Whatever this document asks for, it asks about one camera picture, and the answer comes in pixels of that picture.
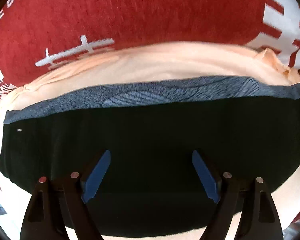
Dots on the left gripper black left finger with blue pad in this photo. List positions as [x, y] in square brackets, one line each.
[43, 218]

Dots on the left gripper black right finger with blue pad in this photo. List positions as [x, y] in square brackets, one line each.
[259, 218]

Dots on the peach fabric sheet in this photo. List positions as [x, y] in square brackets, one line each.
[167, 61]

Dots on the red blanket white characters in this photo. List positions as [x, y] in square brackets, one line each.
[39, 36]

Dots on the black pants blue patterned waistband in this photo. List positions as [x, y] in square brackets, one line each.
[151, 188]

